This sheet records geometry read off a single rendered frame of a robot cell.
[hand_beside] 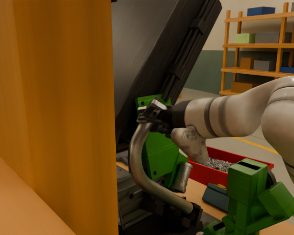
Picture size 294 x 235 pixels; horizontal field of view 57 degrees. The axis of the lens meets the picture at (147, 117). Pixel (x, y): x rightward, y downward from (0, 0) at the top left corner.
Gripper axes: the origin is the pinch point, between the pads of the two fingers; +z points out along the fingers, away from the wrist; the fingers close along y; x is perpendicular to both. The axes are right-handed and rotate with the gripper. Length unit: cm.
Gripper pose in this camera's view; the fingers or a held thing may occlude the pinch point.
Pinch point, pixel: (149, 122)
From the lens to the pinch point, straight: 61.8
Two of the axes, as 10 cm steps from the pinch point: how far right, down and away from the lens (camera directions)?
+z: -6.4, 0.7, 7.6
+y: -6.4, -6.0, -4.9
